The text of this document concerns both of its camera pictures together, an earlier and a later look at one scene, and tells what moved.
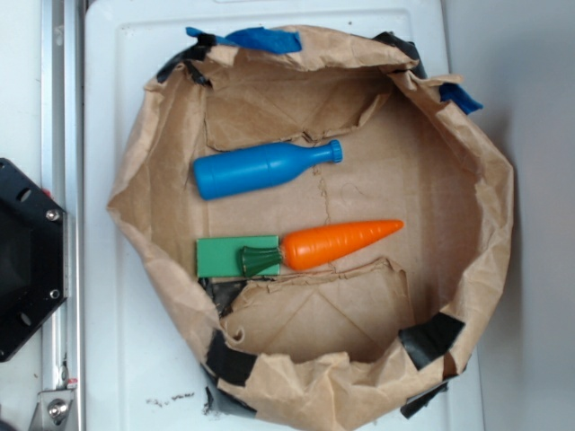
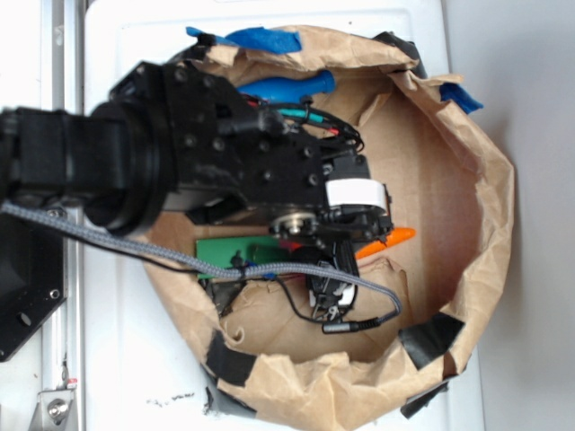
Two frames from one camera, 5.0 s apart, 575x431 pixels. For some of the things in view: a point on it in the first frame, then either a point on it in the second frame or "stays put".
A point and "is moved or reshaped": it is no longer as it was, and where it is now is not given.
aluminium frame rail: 63,173 stays put
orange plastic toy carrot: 316,246 is moved or reshaped
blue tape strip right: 455,92 stays put
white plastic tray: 142,369 stays put
